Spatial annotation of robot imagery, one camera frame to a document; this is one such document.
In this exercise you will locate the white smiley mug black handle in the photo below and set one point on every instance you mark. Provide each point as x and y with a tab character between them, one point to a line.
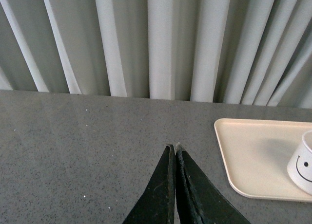
299	167

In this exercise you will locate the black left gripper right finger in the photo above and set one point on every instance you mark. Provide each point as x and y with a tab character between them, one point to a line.
198	200

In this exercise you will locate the cream rectangular plastic tray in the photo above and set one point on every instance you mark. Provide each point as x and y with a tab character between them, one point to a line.
255	154

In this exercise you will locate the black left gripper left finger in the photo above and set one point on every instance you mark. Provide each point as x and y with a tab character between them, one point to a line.
157	203

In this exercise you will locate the white pleated curtain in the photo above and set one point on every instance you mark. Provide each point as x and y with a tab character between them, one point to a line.
252	52

